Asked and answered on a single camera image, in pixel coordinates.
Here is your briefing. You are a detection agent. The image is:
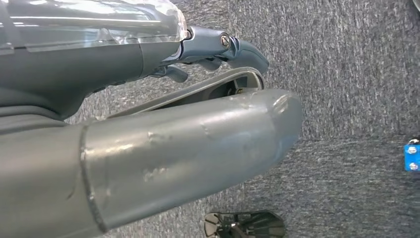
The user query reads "blue metal shelf rack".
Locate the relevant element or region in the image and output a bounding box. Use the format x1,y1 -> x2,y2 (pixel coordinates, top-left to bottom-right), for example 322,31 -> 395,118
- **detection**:
404,138 -> 420,173

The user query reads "black left robot foot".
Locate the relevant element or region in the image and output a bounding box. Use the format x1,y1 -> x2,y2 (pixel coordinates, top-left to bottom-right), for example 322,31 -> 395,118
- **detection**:
204,210 -> 286,238

